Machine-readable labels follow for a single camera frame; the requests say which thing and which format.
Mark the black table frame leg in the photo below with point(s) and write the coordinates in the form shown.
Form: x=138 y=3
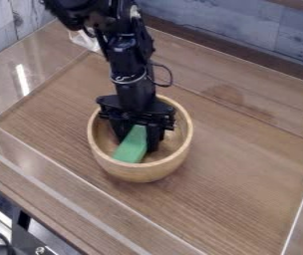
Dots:
x=26 y=243

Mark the clear acrylic corner bracket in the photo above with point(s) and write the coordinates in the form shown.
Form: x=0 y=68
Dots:
x=85 y=41

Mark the clear acrylic enclosure wall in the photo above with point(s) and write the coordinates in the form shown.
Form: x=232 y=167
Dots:
x=233 y=202

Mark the green rectangular stick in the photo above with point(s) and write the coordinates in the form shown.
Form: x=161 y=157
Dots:
x=134 y=147

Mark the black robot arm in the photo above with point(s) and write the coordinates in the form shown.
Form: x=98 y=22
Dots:
x=115 y=23

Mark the round wooden bowl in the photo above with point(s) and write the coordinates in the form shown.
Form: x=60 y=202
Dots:
x=159 y=163

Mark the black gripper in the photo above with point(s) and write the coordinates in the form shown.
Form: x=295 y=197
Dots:
x=135 y=106

